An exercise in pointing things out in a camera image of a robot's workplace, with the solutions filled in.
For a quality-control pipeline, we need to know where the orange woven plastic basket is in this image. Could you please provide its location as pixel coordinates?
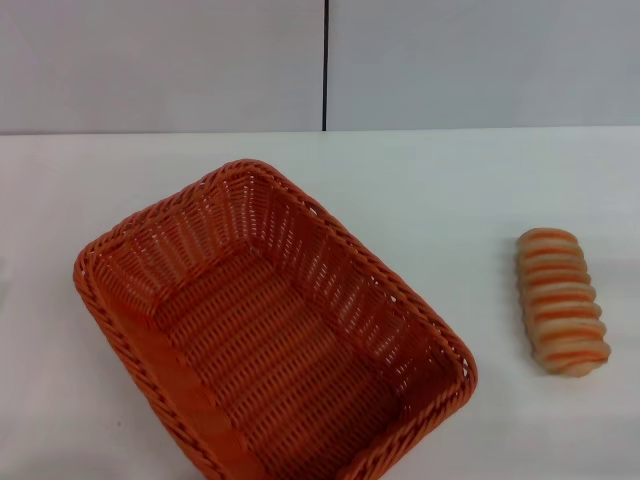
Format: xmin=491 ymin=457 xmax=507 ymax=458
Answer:
xmin=73 ymin=158 xmax=479 ymax=480

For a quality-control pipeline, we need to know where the striped orange cream bread roll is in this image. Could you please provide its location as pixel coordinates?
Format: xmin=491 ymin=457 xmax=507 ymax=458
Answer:
xmin=515 ymin=227 xmax=612 ymax=377

